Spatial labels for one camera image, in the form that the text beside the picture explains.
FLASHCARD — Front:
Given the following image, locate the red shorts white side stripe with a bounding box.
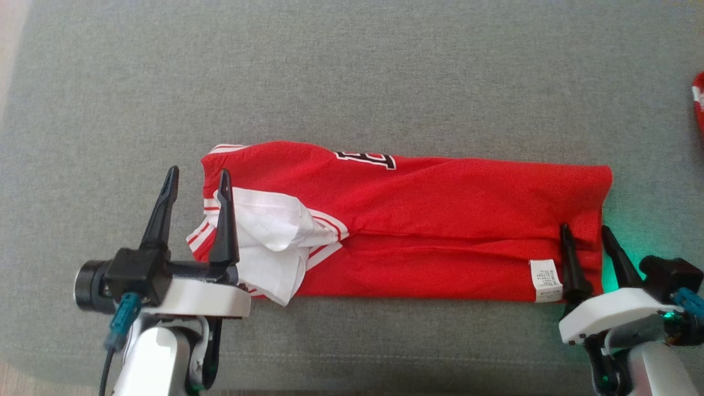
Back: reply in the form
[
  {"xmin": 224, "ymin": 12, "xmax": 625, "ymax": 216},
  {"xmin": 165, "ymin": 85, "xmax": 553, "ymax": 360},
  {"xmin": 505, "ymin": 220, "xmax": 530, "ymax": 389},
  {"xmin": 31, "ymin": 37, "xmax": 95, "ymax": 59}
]
[{"xmin": 691, "ymin": 71, "xmax": 704, "ymax": 139}]

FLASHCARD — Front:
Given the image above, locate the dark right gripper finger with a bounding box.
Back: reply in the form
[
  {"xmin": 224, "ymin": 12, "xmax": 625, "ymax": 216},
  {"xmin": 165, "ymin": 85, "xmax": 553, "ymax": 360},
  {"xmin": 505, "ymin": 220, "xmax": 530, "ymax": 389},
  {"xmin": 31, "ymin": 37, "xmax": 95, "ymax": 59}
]
[
  {"xmin": 601, "ymin": 225, "xmax": 645, "ymax": 290},
  {"xmin": 559, "ymin": 223, "xmax": 595, "ymax": 302}
]

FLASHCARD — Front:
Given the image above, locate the black left cable teal plug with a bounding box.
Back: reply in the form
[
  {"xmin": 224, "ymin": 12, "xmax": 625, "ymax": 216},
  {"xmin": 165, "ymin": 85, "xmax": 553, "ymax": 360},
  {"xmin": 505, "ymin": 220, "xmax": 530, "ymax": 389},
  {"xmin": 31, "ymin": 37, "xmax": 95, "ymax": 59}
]
[{"xmin": 98, "ymin": 291, "xmax": 144, "ymax": 396}]

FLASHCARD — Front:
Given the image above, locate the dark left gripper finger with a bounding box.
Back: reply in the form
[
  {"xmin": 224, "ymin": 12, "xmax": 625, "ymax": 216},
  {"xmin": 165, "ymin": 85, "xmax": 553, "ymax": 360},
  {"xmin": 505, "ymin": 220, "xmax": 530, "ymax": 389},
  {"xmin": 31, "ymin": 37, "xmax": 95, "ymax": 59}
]
[
  {"xmin": 139, "ymin": 166, "xmax": 180, "ymax": 255},
  {"xmin": 207, "ymin": 169, "xmax": 241, "ymax": 268}
]

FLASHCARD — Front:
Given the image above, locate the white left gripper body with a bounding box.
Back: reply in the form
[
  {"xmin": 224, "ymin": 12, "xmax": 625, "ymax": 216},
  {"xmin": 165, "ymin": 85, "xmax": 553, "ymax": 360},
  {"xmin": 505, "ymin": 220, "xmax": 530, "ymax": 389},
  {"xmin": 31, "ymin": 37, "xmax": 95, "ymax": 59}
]
[{"xmin": 139, "ymin": 262, "xmax": 252, "ymax": 321}]

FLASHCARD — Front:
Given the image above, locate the red mesh jersey white trim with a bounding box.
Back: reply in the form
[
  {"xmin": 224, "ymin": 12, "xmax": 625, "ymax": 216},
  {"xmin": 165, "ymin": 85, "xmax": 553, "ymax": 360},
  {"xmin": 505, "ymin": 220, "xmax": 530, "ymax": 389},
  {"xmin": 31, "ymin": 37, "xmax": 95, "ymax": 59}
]
[{"xmin": 185, "ymin": 140, "xmax": 614, "ymax": 307}]

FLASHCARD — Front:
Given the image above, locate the grey sofa seat cushion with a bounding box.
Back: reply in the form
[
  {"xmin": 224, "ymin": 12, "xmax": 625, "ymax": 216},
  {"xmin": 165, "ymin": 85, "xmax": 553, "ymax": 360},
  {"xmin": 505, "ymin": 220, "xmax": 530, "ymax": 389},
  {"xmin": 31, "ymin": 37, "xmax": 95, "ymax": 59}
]
[{"xmin": 0, "ymin": 0, "xmax": 704, "ymax": 394}]

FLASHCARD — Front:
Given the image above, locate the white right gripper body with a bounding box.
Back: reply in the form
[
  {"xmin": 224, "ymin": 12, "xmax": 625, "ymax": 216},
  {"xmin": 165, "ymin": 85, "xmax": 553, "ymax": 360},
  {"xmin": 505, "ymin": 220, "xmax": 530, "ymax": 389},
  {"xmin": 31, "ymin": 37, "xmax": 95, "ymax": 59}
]
[{"xmin": 558, "ymin": 286, "xmax": 686, "ymax": 347}]

